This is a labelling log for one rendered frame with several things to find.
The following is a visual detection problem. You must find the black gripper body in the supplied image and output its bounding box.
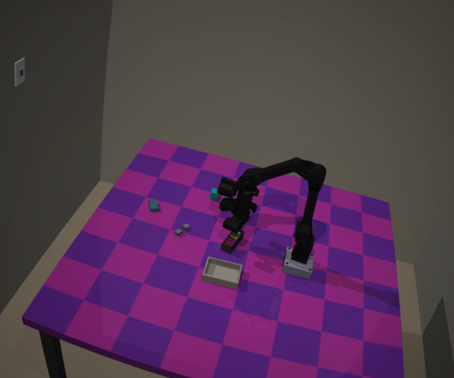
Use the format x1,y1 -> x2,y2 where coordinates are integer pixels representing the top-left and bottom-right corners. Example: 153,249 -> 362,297
222,201 -> 257,233

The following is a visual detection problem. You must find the teal cube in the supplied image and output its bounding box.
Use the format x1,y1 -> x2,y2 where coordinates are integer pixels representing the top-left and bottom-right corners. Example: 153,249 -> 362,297
210,188 -> 220,201

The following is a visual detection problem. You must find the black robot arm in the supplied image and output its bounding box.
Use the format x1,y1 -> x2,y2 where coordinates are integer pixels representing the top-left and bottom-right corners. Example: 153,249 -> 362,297
217,157 -> 326,265

